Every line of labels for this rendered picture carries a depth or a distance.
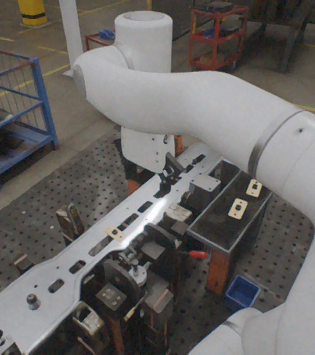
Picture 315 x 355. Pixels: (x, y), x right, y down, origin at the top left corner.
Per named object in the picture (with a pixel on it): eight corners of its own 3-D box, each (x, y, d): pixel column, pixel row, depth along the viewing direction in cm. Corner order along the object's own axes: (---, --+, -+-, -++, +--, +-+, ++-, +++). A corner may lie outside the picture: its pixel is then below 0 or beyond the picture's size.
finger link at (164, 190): (182, 170, 59) (180, 195, 63) (168, 163, 61) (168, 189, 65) (172, 178, 57) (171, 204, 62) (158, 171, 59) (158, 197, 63)
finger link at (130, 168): (136, 148, 65) (137, 173, 69) (124, 143, 66) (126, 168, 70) (125, 155, 63) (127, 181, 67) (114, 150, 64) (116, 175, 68)
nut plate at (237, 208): (236, 199, 103) (236, 196, 102) (247, 202, 102) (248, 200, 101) (227, 215, 97) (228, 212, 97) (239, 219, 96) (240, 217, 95)
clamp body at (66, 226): (80, 254, 142) (66, 198, 120) (99, 267, 136) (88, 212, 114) (64, 267, 136) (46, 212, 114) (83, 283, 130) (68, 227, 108)
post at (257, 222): (241, 236, 150) (261, 162, 122) (257, 243, 146) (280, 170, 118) (234, 246, 145) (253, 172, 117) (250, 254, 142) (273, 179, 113)
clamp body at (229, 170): (218, 206, 165) (228, 150, 142) (238, 215, 160) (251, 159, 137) (209, 216, 159) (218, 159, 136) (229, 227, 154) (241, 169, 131)
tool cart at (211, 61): (214, 62, 526) (222, -4, 464) (238, 69, 502) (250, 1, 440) (184, 76, 480) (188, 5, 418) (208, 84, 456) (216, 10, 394)
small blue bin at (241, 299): (234, 286, 129) (237, 274, 124) (257, 299, 125) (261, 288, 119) (221, 306, 123) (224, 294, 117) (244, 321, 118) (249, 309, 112)
